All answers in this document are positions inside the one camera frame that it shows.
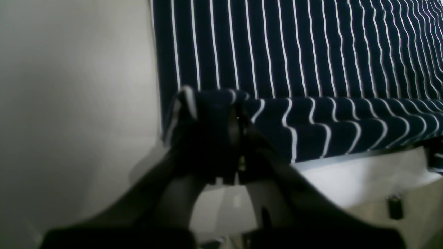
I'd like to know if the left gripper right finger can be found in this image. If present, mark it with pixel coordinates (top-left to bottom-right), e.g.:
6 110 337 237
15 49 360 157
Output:
239 115 406 249

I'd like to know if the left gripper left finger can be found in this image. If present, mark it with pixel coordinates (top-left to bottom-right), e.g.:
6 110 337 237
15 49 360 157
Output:
40 104 243 249

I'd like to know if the navy white striped t-shirt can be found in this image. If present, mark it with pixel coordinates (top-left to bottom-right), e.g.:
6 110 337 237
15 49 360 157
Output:
150 0 442 174

